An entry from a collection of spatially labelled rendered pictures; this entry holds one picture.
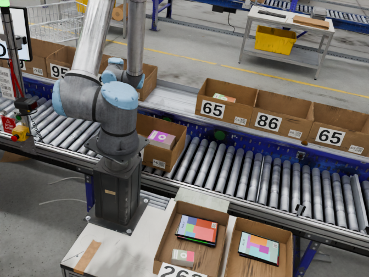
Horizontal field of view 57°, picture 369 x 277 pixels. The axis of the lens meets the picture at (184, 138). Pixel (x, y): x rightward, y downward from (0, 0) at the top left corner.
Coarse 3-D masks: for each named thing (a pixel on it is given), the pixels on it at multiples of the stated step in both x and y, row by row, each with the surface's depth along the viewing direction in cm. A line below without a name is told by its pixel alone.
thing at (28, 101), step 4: (16, 100) 195; (20, 100) 195; (24, 100) 195; (28, 100) 195; (32, 100) 196; (16, 104) 195; (20, 104) 194; (24, 104) 193; (28, 104) 193; (32, 104) 194; (36, 104) 197; (16, 108) 196; (20, 108) 195; (24, 108) 194; (28, 108) 194; (32, 108) 194; (20, 112) 199; (24, 112) 198; (28, 112) 200
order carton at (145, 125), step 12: (144, 120) 231; (156, 120) 228; (144, 132) 236; (168, 132) 230; (180, 132) 227; (180, 144) 216; (144, 156) 209; (156, 156) 206; (168, 156) 203; (156, 168) 211; (168, 168) 208
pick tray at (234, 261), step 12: (240, 228) 176; (252, 228) 174; (264, 228) 172; (276, 228) 170; (276, 240) 174; (288, 240) 171; (228, 252) 163; (288, 252) 165; (228, 264) 160; (240, 264) 161; (252, 264) 161; (264, 264) 162; (288, 264) 159; (228, 276) 155; (240, 276) 156; (252, 276) 156; (264, 276) 157; (276, 276) 158; (288, 276) 153
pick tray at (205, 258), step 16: (176, 208) 181; (192, 208) 178; (208, 208) 175; (176, 224) 176; (224, 224) 178; (176, 240) 168; (224, 240) 160; (160, 256) 160; (208, 256) 163; (208, 272) 156
